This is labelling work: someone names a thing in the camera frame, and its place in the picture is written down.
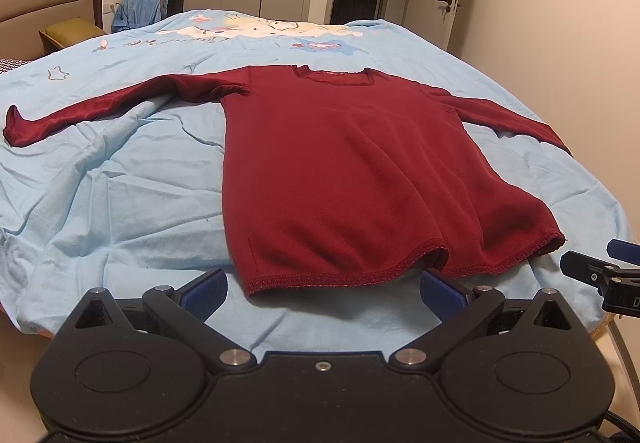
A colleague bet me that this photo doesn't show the dark red long-sleeve sweater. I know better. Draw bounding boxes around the dark red long-sleeve sweater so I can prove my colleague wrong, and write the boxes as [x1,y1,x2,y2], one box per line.
[3,65,565,295]

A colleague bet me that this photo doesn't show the mustard yellow pillow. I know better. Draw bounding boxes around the mustard yellow pillow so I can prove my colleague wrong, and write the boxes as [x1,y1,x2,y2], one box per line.
[39,18,105,54]

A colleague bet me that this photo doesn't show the checkered pillow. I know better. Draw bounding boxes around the checkered pillow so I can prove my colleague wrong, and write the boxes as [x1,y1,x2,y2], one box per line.
[0,58,26,73]

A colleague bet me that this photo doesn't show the blue garment on chair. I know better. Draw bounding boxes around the blue garment on chair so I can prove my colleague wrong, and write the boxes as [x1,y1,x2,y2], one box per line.
[111,0,169,33]

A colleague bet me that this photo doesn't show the brown padded headboard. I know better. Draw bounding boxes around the brown padded headboard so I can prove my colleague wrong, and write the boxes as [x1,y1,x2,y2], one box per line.
[1,0,103,62]

